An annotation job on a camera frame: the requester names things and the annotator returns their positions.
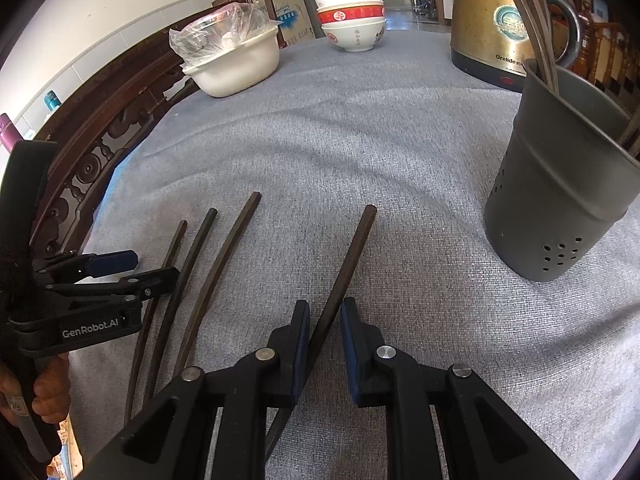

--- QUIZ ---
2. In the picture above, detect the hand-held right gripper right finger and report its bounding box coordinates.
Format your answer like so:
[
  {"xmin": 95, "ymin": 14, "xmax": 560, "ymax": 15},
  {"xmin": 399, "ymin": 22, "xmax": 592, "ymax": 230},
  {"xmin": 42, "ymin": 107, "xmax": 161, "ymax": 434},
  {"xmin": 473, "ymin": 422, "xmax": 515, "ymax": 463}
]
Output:
[{"xmin": 341, "ymin": 298, "xmax": 581, "ymax": 480}]

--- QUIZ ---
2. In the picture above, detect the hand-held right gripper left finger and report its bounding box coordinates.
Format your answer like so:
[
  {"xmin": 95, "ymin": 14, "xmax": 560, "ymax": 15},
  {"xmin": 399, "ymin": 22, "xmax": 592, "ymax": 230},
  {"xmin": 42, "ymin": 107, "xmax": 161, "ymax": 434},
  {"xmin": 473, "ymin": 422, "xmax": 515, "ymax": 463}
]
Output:
[{"xmin": 75, "ymin": 300, "xmax": 312, "ymax": 480}]

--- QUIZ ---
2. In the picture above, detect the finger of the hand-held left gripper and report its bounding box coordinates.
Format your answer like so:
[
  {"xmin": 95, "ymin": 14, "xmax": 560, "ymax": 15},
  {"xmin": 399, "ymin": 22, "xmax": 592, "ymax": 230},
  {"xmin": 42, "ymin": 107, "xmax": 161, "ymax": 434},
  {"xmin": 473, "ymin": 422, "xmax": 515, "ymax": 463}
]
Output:
[
  {"xmin": 46, "ymin": 266, "xmax": 181, "ymax": 307},
  {"xmin": 34, "ymin": 249, "xmax": 140, "ymax": 284}
]

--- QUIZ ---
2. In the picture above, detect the dark wooden chopstick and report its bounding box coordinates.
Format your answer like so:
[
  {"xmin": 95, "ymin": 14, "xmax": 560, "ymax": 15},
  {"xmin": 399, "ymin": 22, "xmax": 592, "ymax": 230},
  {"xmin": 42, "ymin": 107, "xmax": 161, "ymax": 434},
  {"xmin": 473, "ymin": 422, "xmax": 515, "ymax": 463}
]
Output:
[
  {"xmin": 617, "ymin": 109, "xmax": 640, "ymax": 158},
  {"xmin": 265, "ymin": 205, "xmax": 378, "ymax": 461},
  {"xmin": 145, "ymin": 208, "xmax": 219, "ymax": 401},
  {"xmin": 125, "ymin": 220, "xmax": 188, "ymax": 423},
  {"xmin": 172, "ymin": 191, "xmax": 262, "ymax": 376},
  {"xmin": 487, "ymin": 0, "xmax": 556, "ymax": 96},
  {"xmin": 514, "ymin": 0, "xmax": 561, "ymax": 95}
]

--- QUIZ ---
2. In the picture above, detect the grey metal utensil holder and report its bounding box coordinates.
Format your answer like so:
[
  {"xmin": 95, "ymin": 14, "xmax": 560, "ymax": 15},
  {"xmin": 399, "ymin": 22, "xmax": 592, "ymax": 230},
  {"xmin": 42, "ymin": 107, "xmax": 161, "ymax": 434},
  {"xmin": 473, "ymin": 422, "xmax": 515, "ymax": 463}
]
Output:
[{"xmin": 483, "ymin": 62, "xmax": 640, "ymax": 283}]

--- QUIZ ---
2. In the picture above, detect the person's left hand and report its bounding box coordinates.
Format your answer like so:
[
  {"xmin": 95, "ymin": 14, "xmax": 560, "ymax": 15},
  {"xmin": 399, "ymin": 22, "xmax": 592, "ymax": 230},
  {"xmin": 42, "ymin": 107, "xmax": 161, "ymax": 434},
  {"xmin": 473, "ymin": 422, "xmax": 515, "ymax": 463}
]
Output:
[{"xmin": 0, "ymin": 352, "xmax": 72, "ymax": 428}]

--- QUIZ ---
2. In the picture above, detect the pink thermos bottle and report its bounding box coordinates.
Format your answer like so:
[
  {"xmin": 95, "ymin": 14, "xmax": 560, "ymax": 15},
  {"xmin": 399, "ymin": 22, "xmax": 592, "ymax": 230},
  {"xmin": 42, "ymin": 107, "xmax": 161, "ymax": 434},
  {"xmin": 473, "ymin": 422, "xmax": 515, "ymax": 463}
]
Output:
[{"xmin": 0, "ymin": 113, "xmax": 24, "ymax": 154}]

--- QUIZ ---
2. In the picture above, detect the blue tablecloth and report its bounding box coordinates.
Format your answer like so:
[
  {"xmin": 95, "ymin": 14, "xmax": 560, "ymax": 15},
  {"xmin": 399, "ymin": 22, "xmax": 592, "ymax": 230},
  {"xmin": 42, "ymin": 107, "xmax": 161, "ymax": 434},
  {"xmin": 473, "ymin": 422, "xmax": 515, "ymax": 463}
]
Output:
[{"xmin": 82, "ymin": 152, "xmax": 151, "ymax": 256}]

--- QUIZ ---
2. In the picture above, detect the dark carved wooden sideboard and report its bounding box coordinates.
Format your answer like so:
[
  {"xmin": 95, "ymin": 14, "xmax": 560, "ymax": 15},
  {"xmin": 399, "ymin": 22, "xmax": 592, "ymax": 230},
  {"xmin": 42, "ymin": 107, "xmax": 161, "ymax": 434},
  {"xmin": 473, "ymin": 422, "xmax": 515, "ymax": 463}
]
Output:
[{"xmin": 30, "ymin": 45, "xmax": 212, "ymax": 271}]

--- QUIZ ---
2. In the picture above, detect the clear plastic bag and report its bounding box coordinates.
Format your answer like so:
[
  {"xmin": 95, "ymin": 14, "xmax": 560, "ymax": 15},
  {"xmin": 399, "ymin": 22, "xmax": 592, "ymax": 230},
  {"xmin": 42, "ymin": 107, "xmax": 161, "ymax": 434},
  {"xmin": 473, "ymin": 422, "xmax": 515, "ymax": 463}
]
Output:
[{"xmin": 169, "ymin": 2, "xmax": 281, "ymax": 68}]

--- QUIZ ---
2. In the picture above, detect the white chest freezer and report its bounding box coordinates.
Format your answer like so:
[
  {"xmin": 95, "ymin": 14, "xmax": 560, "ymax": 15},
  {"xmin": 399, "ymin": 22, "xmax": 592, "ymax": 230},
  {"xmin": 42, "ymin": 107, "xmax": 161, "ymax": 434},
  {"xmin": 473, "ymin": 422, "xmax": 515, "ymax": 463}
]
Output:
[{"xmin": 250, "ymin": 0, "xmax": 314, "ymax": 49}]

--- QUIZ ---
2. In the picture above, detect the white bowl with red print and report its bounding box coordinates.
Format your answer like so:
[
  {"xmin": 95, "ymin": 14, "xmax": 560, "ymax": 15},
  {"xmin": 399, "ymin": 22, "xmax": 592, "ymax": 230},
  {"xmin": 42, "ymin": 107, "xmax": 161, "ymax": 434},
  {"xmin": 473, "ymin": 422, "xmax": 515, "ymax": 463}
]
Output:
[{"xmin": 320, "ymin": 17, "xmax": 387, "ymax": 54}]

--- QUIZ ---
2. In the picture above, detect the red banded ceramic bowl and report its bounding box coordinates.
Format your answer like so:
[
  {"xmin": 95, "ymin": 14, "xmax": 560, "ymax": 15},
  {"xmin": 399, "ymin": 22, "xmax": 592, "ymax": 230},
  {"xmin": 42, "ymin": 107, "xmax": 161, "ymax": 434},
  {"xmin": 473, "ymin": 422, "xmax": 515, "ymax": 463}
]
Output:
[{"xmin": 316, "ymin": 2, "xmax": 387, "ymax": 27}]

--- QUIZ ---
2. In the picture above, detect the plain white ceramic bowl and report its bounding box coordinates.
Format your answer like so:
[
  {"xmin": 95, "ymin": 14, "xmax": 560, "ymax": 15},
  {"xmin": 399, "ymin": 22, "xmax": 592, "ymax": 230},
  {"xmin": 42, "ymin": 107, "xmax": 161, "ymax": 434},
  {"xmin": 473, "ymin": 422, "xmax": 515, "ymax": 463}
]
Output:
[{"xmin": 315, "ymin": 0, "xmax": 385, "ymax": 12}]

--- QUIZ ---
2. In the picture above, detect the golden electric kettle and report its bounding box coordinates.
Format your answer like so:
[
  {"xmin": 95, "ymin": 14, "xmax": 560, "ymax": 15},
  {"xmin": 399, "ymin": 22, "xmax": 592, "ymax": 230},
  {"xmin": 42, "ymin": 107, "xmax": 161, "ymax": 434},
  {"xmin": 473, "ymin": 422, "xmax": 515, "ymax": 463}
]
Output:
[{"xmin": 440, "ymin": 0, "xmax": 584, "ymax": 94}]

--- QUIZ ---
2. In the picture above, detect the wooden staircase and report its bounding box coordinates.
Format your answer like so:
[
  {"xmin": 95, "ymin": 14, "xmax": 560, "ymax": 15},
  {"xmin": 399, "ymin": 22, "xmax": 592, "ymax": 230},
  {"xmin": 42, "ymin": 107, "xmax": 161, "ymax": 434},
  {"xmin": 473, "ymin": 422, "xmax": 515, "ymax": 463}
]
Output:
[{"xmin": 575, "ymin": 0, "xmax": 640, "ymax": 111}]

